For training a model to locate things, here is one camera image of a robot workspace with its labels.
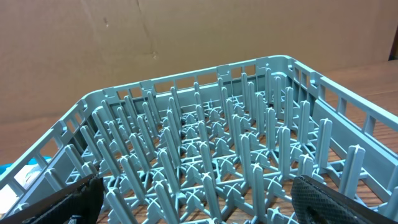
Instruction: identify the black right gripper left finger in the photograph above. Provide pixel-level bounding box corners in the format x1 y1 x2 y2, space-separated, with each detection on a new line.
1 174 104 224

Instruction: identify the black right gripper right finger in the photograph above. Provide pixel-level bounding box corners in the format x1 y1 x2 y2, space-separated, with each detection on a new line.
290 175 397 224

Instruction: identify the grey plastic dishwasher rack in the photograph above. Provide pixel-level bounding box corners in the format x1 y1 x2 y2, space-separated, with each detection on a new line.
1 55 397 223

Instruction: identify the teal plastic tray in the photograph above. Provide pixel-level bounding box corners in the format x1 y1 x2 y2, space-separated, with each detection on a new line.
0 156 52 174

